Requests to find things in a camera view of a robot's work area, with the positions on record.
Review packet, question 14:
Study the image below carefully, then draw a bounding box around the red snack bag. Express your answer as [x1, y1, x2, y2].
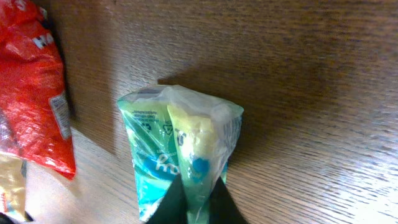
[1, 0, 76, 180]

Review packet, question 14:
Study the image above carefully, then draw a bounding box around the yellow chip bag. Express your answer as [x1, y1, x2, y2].
[1, 154, 33, 223]

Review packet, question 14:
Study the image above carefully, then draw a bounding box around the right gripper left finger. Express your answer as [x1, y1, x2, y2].
[146, 174, 188, 224]

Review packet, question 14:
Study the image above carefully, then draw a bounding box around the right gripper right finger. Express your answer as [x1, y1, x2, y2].
[209, 177, 248, 224]

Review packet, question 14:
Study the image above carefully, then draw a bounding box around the teal tissue pack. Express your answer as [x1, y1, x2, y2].
[117, 85, 244, 223]

